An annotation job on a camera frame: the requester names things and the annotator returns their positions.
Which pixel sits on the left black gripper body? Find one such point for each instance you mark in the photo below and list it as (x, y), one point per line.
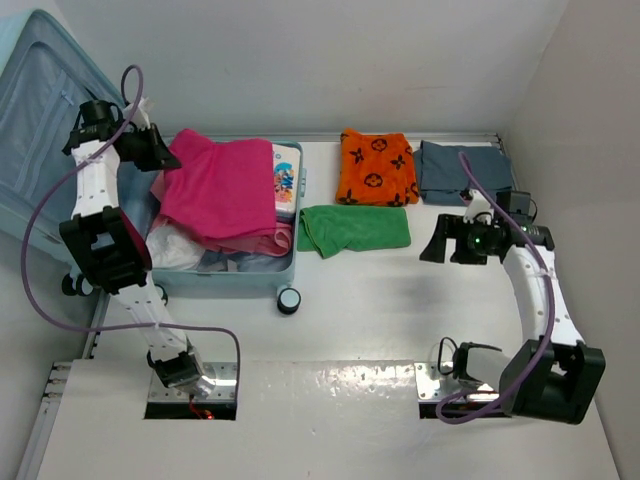
(137, 144)

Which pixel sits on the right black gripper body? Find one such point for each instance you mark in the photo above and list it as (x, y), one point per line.
(471, 242)

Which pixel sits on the pink hoodie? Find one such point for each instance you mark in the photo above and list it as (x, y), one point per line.
(277, 244)

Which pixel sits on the magenta pants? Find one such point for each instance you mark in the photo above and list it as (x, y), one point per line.
(221, 191)

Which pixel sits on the grey blue cloth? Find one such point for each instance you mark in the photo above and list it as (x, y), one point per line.
(441, 177)

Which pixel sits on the white drawstring bag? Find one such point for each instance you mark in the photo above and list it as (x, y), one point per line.
(169, 248)

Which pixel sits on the orange patterned towel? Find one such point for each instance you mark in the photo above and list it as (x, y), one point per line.
(376, 170)

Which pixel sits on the green towel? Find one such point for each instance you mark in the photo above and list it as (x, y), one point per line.
(329, 229)

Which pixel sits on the white first aid case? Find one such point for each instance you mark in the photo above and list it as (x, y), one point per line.
(286, 171)

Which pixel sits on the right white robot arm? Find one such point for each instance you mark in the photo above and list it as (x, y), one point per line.
(554, 375)

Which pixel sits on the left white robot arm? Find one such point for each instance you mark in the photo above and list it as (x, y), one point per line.
(108, 249)

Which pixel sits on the light blue open suitcase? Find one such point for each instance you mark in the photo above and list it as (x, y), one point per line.
(45, 77)

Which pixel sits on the suitcase wheel front left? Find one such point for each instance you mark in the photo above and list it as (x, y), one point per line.
(162, 294)

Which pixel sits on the suitcase wheel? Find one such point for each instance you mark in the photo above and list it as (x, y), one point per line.
(162, 294)
(76, 286)
(288, 300)

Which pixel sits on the suitcase wheel far left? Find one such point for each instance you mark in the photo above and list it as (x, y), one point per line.
(76, 286)

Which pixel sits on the suitcase wheel front right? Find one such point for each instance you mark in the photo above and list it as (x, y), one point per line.
(288, 300)

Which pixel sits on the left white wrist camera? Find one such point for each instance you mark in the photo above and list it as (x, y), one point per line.
(139, 113)

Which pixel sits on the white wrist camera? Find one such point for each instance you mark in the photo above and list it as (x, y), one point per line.
(478, 208)
(139, 113)

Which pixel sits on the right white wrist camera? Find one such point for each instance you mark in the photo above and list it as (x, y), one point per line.
(478, 208)

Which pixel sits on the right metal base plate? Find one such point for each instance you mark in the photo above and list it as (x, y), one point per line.
(432, 387)

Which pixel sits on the metal base plate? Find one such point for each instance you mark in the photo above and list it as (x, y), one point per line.
(432, 387)
(218, 386)

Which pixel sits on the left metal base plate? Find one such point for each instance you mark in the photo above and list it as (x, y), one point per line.
(218, 386)

